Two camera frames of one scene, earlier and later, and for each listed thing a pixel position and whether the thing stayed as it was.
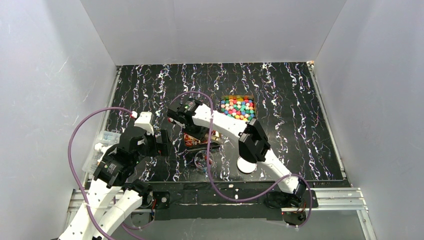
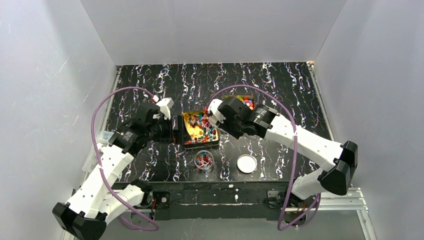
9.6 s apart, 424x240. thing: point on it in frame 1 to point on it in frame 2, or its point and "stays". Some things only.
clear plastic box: x=105 y=139 stays
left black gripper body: x=164 y=142 to x=177 y=129
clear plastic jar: x=200 y=160 stays
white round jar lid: x=245 y=167 stays
